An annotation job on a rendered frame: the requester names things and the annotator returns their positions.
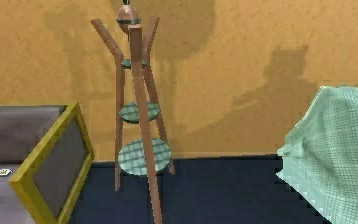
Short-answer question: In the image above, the brown wooden tripod shelf stand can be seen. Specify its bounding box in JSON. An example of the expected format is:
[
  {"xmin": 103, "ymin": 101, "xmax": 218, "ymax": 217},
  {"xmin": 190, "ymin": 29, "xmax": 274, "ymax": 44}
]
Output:
[{"xmin": 89, "ymin": 16, "xmax": 177, "ymax": 224}]

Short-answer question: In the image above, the pale green checked bed cover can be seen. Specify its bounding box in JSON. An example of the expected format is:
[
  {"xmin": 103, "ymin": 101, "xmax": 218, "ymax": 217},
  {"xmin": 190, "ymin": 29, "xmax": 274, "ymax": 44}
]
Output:
[{"xmin": 275, "ymin": 85, "xmax": 358, "ymax": 224}]

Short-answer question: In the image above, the grey sofa with yellow frame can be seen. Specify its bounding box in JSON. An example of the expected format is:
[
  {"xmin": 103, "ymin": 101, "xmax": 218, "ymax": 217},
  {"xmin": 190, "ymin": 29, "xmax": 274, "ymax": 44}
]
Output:
[{"xmin": 0, "ymin": 102, "xmax": 96, "ymax": 224}]

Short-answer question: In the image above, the brown round vase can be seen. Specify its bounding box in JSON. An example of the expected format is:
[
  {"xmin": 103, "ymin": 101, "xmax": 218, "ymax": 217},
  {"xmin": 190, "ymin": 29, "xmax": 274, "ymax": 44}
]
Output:
[{"xmin": 116, "ymin": 0, "xmax": 143, "ymax": 35}]

